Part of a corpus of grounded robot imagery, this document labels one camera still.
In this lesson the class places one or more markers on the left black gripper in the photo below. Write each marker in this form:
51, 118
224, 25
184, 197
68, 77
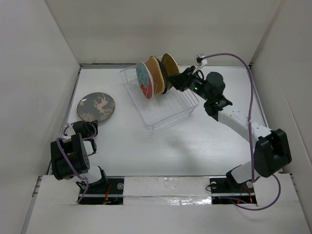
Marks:
95, 123

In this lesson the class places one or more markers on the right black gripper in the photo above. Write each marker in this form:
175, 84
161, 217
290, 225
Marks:
181, 81

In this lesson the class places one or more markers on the yellow woven bamboo plate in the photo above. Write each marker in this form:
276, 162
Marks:
170, 64

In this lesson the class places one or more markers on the grey deer pattern plate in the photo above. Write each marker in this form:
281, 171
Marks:
96, 106

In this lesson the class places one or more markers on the square woven bamboo tray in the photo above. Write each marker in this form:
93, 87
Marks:
153, 67

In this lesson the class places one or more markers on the red and teal plate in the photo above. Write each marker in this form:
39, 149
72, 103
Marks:
145, 80

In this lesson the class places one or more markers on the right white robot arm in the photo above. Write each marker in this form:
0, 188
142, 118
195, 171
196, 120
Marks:
270, 149

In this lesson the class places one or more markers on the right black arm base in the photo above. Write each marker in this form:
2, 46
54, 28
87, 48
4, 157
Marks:
223, 193

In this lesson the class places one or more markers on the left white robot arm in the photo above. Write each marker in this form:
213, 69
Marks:
70, 155

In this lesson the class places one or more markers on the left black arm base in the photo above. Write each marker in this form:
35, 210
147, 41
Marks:
102, 193

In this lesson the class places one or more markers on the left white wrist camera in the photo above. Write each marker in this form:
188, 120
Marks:
68, 131

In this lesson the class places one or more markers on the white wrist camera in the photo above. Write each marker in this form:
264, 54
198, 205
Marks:
68, 131
201, 61

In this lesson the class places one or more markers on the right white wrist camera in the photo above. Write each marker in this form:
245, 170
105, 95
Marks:
201, 61

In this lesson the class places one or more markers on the white wire dish rack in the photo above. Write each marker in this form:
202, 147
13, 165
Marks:
161, 110

